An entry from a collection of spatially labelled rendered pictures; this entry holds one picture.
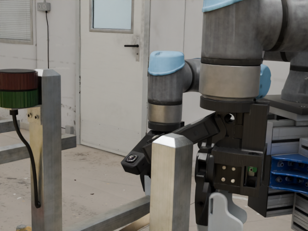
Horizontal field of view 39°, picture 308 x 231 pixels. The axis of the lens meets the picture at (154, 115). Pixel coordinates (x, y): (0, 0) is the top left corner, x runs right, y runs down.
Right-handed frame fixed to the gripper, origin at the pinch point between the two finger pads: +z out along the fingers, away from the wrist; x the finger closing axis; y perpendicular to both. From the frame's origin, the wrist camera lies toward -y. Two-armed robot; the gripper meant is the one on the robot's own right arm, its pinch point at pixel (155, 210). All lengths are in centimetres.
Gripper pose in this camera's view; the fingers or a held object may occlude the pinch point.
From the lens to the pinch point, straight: 100.9
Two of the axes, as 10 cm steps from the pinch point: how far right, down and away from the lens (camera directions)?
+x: -7.6, -1.5, 6.3
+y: 6.5, -1.3, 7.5
